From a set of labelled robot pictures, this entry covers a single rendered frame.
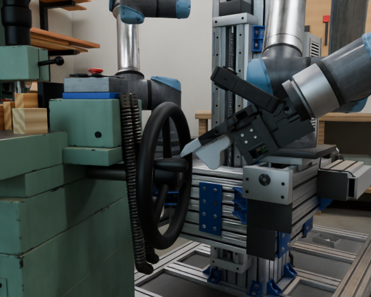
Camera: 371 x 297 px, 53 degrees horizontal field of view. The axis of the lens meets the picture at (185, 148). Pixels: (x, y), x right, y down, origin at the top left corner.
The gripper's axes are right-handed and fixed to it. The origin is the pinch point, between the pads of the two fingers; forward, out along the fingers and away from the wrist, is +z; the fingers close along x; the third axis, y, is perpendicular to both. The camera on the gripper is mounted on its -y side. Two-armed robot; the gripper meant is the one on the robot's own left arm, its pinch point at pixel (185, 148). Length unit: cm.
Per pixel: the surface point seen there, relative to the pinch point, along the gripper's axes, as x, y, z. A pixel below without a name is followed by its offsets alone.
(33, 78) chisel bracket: 6.9, -28.6, 24.0
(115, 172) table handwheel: 7.2, -2.9, 17.9
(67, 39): 266, -157, 136
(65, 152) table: -0.9, -10.2, 20.5
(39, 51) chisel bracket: 9.4, -33.5, 21.1
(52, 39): 252, -158, 142
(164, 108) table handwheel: 4.1, -8.4, 1.2
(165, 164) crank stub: -2.9, 0.8, 3.4
